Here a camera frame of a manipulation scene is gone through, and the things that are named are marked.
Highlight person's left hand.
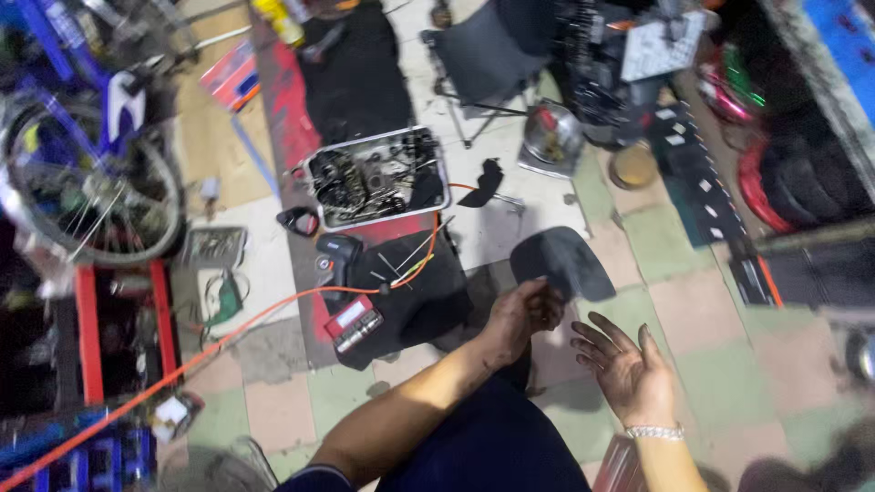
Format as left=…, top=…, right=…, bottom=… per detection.
left=479, top=277, right=566, bottom=369

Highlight person's right hand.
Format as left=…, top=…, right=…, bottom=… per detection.
left=570, top=312, right=679, bottom=431

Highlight black plastic cover panel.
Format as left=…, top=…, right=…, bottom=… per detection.
left=509, top=226, right=617, bottom=303

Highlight black work cloth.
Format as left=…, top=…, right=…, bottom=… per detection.
left=338, top=231, right=474, bottom=371

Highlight small black plastic piece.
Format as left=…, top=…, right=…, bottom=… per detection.
left=456, top=158, right=505, bottom=209

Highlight thin metal rod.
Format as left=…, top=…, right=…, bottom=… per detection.
left=395, top=216, right=456, bottom=276

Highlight person's dark trousers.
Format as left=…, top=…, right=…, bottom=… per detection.
left=273, top=355, right=593, bottom=492

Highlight round tan tin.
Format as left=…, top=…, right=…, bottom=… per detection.
left=607, top=142, right=660, bottom=191

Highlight steel bowl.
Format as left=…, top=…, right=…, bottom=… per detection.
left=517, top=101, right=587, bottom=180

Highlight long black tool case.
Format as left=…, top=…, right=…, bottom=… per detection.
left=648, top=101, right=784, bottom=308

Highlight red socket set case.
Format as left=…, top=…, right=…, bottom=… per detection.
left=323, top=294, right=384, bottom=355

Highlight black power drill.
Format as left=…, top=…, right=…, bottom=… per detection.
left=314, top=233, right=364, bottom=303

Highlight metal tray of engine parts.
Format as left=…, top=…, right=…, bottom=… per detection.
left=299, top=126, right=453, bottom=231

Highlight black engine block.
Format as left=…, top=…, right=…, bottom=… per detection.
left=552, top=0, right=708, bottom=146

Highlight black folding chair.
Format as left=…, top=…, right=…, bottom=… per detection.
left=420, top=0, right=556, bottom=149

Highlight black and red part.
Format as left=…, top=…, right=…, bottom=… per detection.
left=276, top=206, right=321, bottom=239

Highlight rack of tyres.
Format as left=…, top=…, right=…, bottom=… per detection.
left=694, top=0, right=875, bottom=236

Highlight large black cloth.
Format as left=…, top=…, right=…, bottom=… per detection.
left=298, top=0, right=416, bottom=146

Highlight red and black floor mat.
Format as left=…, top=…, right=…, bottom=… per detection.
left=250, top=12, right=453, bottom=366

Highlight green power tool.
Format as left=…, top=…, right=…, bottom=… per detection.
left=202, top=268, right=250, bottom=330

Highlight grey tray of tools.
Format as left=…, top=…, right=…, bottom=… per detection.
left=180, top=226, right=249, bottom=270

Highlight brown cardboard sheet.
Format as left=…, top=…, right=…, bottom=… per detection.
left=170, top=0, right=283, bottom=214

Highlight yellow spray can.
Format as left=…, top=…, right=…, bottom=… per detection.
left=250, top=0, right=306, bottom=49

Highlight red and orange box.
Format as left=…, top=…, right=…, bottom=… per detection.
left=199, top=40, right=261, bottom=113

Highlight small white box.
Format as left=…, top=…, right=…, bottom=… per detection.
left=150, top=392, right=205, bottom=444

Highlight red metal stand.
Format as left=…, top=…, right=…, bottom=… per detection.
left=72, top=258, right=181, bottom=405

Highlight blue crate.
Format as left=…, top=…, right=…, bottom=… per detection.
left=0, top=409, right=160, bottom=492

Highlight silver bracelet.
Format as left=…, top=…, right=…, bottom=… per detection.
left=625, top=423, right=685, bottom=441

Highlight orange hose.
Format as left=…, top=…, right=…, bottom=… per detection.
left=0, top=183, right=479, bottom=492

